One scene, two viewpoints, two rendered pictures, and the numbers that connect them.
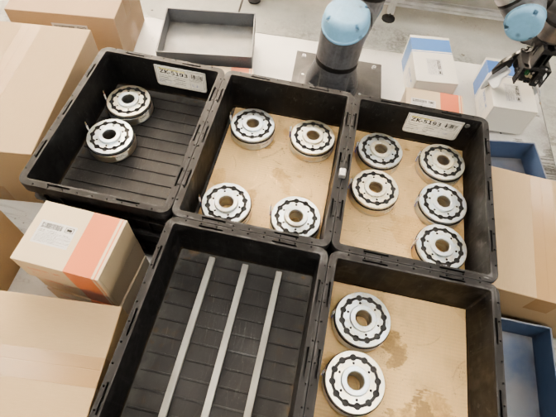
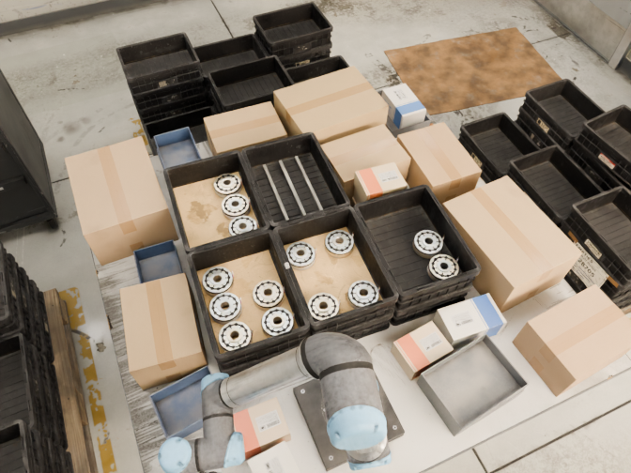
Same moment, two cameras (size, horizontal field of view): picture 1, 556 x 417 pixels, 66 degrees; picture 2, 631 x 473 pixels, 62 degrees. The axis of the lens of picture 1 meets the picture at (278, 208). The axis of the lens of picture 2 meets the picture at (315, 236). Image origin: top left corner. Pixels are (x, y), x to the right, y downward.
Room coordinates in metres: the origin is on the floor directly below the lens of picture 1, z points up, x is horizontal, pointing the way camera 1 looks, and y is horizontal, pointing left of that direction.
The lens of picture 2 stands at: (1.36, -0.47, 2.40)
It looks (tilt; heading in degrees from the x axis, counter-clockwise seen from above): 55 degrees down; 152
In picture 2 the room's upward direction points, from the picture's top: 1 degrees clockwise
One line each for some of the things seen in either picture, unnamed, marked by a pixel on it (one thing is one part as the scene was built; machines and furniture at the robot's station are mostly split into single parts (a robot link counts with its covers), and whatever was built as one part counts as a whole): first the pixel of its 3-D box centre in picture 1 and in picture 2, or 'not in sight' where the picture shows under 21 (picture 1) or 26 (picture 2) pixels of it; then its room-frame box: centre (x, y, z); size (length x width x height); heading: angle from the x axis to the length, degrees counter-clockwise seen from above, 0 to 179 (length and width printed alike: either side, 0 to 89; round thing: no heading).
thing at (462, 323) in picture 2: not in sight; (469, 321); (0.89, 0.39, 0.74); 0.20 x 0.12 x 0.09; 82
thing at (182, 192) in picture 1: (271, 150); (333, 263); (0.56, 0.03, 0.92); 0.40 x 0.30 x 0.02; 173
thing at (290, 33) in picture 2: not in sight; (293, 54); (-1.20, 0.72, 0.37); 0.40 x 0.30 x 0.45; 87
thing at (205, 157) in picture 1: (270, 165); (332, 271); (0.56, 0.03, 0.87); 0.40 x 0.30 x 0.11; 173
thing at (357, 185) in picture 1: (375, 189); (268, 293); (0.53, -0.20, 0.86); 0.10 x 0.10 x 0.01
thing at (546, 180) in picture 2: not in sight; (546, 201); (0.40, 1.37, 0.31); 0.40 x 0.30 x 0.34; 177
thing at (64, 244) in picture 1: (78, 247); (379, 184); (0.32, 0.36, 0.89); 0.16 x 0.12 x 0.07; 81
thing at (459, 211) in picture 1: (443, 203); (224, 306); (0.52, -0.35, 0.86); 0.10 x 0.10 x 0.01
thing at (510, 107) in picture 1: (502, 95); not in sight; (0.98, -0.61, 0.76); 0.20 x 0.12 x 0.09; 177
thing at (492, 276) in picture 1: (415, 179); (246, 290); (0.53, -0.27, 0.92); 0.40 x 0.30 x 0.02; 173
